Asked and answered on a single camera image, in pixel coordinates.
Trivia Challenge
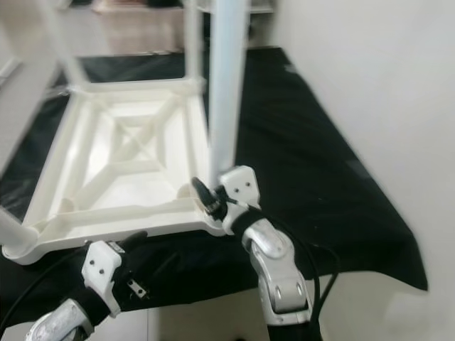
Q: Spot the shiny clear tape patch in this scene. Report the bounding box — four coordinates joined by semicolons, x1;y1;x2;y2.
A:
0;174;45;222

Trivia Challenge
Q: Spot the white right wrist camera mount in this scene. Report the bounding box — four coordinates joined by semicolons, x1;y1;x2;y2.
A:
218;165;261;233

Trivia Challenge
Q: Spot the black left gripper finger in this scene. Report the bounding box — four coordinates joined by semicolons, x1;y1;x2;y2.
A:
139;251;173;288
117;230;149;251

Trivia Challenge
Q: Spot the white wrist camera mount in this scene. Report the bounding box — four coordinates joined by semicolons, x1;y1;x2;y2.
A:
82;240;126;318
218;165;261;233

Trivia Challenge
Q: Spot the black tablecloth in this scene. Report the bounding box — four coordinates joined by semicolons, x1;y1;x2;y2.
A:
0;46;429;332

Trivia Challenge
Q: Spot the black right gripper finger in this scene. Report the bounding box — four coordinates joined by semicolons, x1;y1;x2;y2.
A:
190;177;218;208

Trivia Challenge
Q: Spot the beige cover cloth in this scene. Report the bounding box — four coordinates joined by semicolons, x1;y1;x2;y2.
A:
96;6;189;56

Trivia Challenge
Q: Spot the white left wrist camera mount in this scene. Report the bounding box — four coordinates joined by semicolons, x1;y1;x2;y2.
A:
82;240;126;318

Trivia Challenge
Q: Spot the white plastic children table top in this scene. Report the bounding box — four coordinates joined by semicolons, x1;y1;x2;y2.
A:
0;78;230;266

